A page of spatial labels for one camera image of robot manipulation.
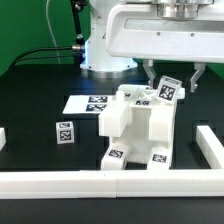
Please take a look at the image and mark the white fence bar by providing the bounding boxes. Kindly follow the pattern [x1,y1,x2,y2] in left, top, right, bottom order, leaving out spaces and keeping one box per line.
[0,128,6,151]
[0,169,224,199]
[196,125,224,170]

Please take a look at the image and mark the white chair seat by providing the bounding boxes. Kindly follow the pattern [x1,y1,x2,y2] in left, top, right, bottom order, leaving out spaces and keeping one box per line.
[98,87,176,169]

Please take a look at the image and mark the black cable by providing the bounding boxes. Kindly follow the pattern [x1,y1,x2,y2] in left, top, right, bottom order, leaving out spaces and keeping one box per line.
[9,0,88,69]

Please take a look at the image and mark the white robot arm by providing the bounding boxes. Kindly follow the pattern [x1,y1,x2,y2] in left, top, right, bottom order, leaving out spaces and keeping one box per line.
[74,0,224,91]

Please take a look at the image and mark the white right fence bar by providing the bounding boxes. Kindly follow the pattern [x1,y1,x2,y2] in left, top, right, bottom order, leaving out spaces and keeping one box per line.
[196,125,224,170]

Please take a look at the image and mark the white marker sheet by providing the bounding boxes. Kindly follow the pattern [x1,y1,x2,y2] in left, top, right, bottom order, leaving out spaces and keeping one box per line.
[63,95,112,114]

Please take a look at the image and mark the grey cable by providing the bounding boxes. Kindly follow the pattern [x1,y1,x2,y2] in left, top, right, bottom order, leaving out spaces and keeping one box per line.
[45,0,63,65]

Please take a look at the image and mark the white chair back assembly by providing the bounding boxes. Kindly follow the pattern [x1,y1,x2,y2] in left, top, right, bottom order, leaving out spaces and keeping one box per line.
[119,85,185,158]

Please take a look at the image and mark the white left fence bar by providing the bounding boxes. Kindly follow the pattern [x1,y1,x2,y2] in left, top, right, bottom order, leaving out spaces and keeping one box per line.
[0,128,6,151]

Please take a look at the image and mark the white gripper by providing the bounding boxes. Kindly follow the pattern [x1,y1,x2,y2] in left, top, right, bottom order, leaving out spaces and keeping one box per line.
[106,3,224,92]

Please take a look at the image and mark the white front fence bar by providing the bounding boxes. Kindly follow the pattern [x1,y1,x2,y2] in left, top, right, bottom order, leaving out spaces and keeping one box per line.
[0,169,224,199]

